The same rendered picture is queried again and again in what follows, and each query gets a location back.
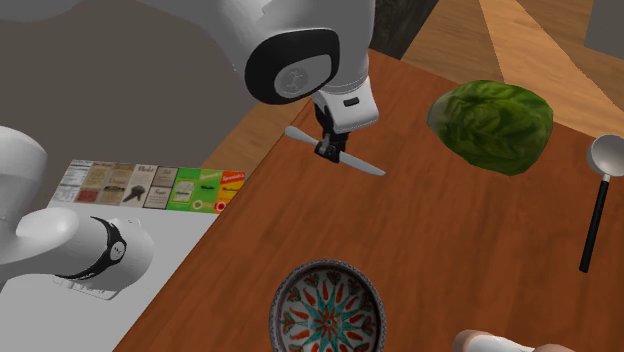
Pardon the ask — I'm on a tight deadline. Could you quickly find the grey ladle with black handle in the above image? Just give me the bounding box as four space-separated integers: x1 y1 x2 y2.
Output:
578 133 624 275

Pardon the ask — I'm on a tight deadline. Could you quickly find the patterned red teal bowl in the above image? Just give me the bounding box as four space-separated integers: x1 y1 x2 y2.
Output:
268 258 388 352

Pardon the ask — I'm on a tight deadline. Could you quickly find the white knife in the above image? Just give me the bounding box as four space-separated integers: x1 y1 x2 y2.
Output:
284 125 387 177

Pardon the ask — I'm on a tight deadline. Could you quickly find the green lettuce head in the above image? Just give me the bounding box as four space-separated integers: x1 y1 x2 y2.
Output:
426 79 555 177

